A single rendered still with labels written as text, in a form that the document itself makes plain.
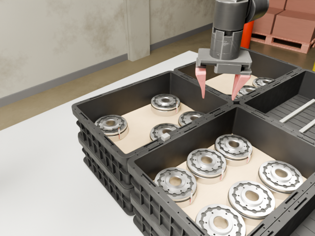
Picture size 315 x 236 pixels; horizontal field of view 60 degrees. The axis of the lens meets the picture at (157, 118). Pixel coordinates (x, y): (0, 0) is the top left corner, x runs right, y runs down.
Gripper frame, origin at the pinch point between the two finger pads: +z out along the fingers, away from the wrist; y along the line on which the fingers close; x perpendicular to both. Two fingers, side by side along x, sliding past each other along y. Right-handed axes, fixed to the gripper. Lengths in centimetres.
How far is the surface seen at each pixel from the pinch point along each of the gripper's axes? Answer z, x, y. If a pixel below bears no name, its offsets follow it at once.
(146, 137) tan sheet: 22.9, -11.5, 18.7
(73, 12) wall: 36, -212, 127
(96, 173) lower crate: 34.4, -5.5, 34.1
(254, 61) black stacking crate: 16, -61, -20
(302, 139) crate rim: 13.1, -3.9, -22.2
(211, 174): 19.9, 4.5, -0.5
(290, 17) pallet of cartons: 62, -335, -114
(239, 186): 20.4, 6.9, -7.2
